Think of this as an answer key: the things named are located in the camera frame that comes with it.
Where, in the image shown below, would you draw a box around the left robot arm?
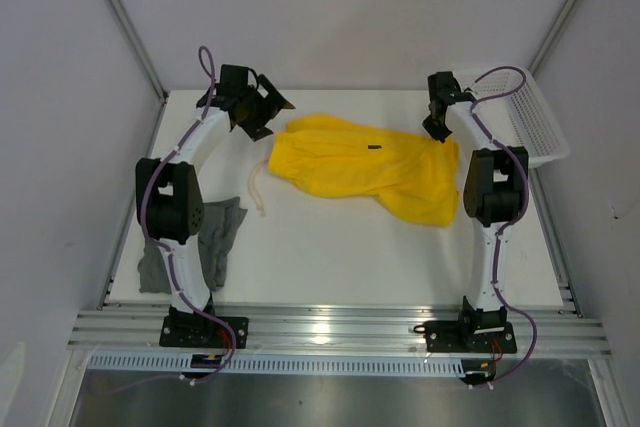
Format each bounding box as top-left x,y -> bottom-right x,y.
135,64 -> 292,347

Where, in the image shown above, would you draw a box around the aluminium rail frame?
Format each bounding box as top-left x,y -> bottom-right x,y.
67,304 -> 612,359

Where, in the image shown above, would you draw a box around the grey shorts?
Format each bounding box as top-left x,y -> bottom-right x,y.
137,196 -> 247,294

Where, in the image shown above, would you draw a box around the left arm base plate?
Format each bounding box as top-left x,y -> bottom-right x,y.
159,312 -> 249,349

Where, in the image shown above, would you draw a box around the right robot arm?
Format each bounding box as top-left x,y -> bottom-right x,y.
414,71 -> 529,353

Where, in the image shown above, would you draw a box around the yellow shorts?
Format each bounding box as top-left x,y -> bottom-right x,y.
248,113 -> 459,227

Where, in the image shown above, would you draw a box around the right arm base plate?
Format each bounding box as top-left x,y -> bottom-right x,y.
412,320 -> 517,354

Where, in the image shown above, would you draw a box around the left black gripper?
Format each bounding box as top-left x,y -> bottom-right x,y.
238,77 -> 293,142

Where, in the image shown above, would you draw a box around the white plastic basket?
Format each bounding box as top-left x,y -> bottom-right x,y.
453,66 -> 570,169

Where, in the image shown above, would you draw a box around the slotted cable duct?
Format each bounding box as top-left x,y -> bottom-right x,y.
87,351 -> 489,378

